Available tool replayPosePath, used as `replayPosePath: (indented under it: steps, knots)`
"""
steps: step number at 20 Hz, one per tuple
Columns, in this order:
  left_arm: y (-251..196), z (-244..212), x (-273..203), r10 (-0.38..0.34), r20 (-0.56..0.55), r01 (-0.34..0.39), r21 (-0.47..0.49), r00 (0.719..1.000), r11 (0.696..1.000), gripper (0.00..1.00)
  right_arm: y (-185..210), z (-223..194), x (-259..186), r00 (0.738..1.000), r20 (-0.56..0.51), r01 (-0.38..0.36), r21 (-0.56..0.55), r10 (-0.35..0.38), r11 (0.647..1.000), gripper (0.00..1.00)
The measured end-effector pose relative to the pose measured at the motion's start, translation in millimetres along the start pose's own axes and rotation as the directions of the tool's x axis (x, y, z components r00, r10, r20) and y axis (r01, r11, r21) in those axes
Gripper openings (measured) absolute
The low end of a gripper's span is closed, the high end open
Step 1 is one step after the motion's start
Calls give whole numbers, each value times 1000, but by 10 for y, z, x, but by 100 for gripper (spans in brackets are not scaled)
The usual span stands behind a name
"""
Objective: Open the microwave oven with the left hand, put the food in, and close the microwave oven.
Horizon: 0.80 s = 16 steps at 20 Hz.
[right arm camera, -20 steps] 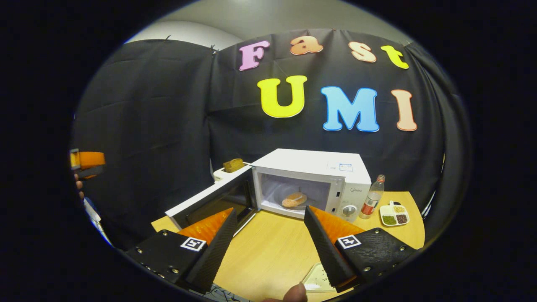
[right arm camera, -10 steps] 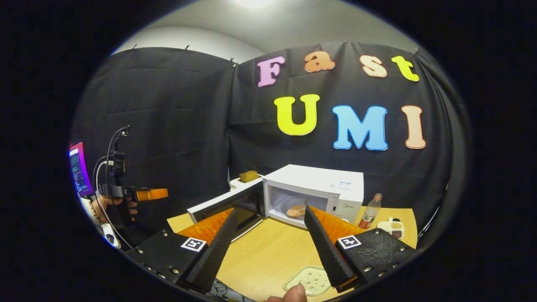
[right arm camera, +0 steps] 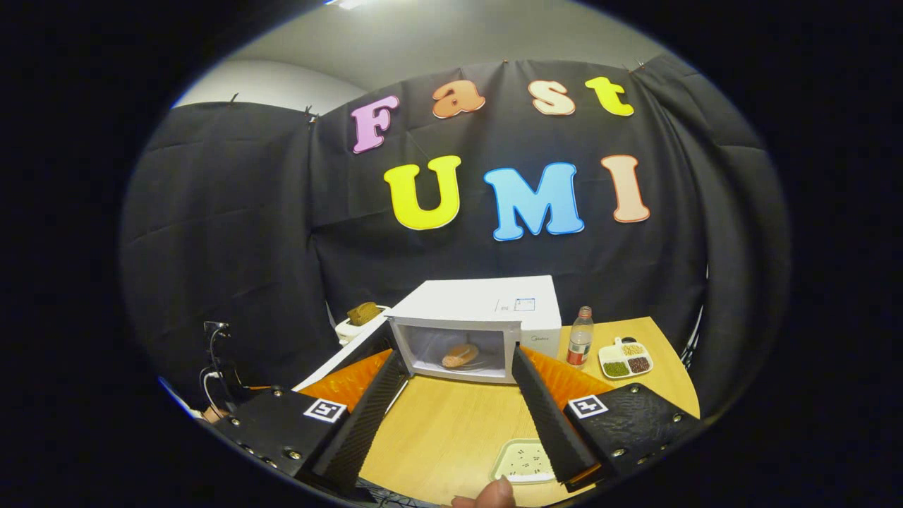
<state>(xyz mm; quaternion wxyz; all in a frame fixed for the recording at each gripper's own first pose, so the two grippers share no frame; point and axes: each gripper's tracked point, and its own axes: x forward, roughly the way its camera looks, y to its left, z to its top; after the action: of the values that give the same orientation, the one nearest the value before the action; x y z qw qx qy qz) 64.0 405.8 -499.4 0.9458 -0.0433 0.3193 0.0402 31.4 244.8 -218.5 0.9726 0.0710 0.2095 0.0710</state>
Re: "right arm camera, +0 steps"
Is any black backdrop cloth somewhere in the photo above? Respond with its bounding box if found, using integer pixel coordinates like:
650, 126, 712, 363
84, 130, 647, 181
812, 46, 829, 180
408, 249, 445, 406
120, 56, 791, 417

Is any clear bottle with red label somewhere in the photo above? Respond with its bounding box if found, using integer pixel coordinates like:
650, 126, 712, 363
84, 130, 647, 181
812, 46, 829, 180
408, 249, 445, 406
566, 306, 595, 369

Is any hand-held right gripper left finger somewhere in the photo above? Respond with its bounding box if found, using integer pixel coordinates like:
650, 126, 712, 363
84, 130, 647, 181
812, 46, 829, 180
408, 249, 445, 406
212, 349, 411, 498

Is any small white square plate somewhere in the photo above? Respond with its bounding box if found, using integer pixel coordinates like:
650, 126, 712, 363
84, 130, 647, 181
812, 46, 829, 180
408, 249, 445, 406
490, 437, 558, 485

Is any white microwave oven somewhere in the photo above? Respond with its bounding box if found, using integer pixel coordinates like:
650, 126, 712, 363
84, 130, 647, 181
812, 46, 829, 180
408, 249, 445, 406
293, 275, 563, 392

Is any white divided dish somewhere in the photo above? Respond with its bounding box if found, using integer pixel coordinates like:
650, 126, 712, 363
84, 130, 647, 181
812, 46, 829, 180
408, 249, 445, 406
598, 337, 655, 380

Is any white toaster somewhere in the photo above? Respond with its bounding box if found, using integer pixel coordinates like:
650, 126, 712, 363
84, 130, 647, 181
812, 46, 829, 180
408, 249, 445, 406
334, 305, 392, 346

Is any pink sugared bread bun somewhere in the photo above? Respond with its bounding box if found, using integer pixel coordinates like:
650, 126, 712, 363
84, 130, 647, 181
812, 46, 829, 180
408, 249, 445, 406
442, 344, 480, 369

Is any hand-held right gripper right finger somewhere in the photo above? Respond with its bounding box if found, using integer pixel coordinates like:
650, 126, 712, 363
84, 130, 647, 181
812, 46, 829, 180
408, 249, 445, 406
511, 344, 703, 492

